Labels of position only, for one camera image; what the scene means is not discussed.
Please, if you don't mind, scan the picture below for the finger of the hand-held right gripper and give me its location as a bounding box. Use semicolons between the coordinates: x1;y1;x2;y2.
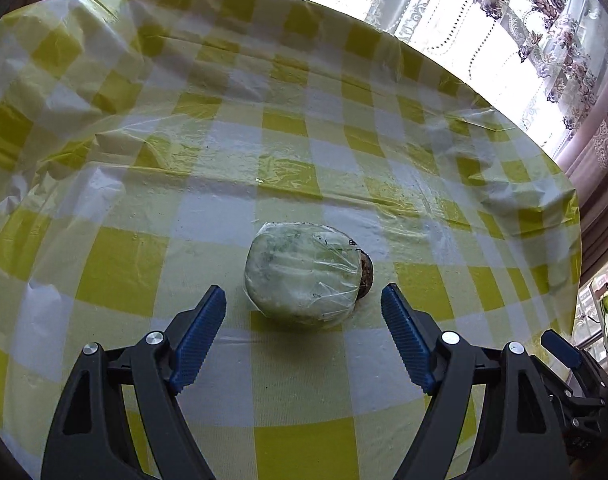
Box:
540;329;608;412

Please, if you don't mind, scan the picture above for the pale green fruit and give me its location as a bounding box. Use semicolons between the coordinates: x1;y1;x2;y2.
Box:
245;221;363;331

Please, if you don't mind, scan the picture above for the small dark brown fruit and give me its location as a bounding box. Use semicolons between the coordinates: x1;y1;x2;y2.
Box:
356;252;375;301

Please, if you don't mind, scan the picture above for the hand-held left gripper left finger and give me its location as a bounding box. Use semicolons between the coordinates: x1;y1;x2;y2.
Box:
41;285;227;480

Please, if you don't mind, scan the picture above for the yellow checkered plastic tablecloth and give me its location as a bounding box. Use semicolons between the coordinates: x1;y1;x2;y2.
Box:
0;0;584;480

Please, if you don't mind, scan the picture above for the pink patterned drape curtain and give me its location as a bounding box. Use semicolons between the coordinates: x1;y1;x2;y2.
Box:
554;75;608;283

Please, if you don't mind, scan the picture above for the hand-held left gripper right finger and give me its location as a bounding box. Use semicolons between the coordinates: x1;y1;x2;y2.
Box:
381;283;569;480

